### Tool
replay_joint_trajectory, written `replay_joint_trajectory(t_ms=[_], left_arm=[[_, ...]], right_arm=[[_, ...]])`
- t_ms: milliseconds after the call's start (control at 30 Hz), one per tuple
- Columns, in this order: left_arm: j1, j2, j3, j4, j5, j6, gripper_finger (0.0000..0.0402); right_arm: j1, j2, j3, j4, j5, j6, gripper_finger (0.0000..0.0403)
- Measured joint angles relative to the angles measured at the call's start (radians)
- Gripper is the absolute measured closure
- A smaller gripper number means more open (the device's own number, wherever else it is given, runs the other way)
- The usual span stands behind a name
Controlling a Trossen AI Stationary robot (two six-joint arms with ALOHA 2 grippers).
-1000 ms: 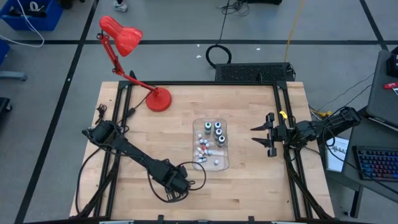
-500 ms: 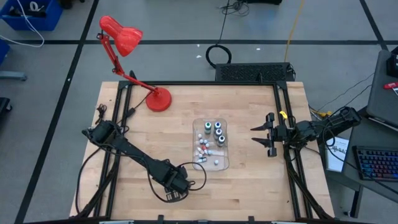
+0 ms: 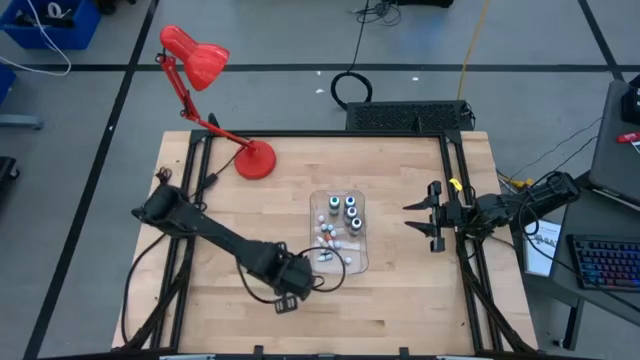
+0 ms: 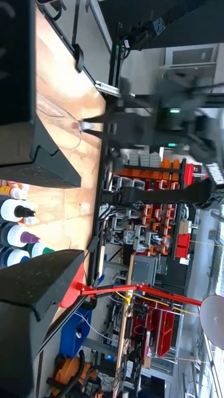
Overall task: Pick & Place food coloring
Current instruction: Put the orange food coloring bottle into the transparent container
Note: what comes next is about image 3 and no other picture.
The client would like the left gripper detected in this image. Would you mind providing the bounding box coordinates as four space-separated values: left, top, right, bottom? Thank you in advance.
259 242 315 301

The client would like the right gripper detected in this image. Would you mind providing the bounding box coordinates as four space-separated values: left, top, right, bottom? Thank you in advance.
402 182 485 254

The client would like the clear plastic bin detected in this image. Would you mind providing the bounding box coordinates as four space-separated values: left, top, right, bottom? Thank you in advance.
308 188 371 276

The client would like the dark round object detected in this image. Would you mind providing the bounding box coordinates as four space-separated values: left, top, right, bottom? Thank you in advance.
298 246 347 294

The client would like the yellow plug connector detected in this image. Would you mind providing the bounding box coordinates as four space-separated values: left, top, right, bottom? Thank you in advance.
499 174 536 190

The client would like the black perforated computer case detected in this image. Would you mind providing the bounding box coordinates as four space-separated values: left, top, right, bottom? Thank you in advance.
345 99 475 134

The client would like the white paper booklet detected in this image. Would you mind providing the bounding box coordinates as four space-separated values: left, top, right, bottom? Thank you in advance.
522 219 563 278

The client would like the red desk lamp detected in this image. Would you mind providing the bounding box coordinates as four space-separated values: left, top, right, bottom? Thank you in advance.
154 23 278 181

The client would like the dark gray desk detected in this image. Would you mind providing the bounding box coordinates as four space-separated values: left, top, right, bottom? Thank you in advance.
514 184 640 351

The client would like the backlit black keyboard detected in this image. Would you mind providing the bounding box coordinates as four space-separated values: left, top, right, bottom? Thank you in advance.
571 233 640 293

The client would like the light gray side table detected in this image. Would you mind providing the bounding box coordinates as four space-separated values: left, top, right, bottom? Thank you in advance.
588 78 640 211

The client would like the black floor box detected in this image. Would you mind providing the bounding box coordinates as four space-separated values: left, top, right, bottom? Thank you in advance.
394 0 455 9

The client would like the black device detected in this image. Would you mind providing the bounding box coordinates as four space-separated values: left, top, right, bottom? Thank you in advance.
621 73 640 126

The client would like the gray metal foot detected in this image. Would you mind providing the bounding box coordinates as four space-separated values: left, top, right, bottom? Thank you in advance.
0 113 44 131

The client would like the blue storage bin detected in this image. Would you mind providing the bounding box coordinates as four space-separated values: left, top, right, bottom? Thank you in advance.
0 63 17 104
0 0 103 51

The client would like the black lamp cord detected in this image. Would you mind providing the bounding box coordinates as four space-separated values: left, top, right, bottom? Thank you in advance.
187 149 241 201

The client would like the black aluminium rig frame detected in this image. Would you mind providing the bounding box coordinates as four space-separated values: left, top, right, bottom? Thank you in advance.
119 128 539 359

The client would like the thin black cable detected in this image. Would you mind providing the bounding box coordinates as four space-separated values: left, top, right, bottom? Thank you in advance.
519 117 604 171

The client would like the black coiled cable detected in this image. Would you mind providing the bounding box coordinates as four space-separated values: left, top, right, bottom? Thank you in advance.
330 0 374 112

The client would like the yellow power cord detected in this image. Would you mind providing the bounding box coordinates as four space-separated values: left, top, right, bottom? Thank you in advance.
456 0 493 101

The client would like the black hanging cable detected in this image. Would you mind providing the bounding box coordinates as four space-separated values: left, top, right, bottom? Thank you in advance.
120 232 169 346

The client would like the black cable bundle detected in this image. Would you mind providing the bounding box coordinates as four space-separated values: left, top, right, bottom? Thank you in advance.
351 0 403 27

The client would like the white cable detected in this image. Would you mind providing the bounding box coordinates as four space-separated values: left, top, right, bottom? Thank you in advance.
0 0 73 77

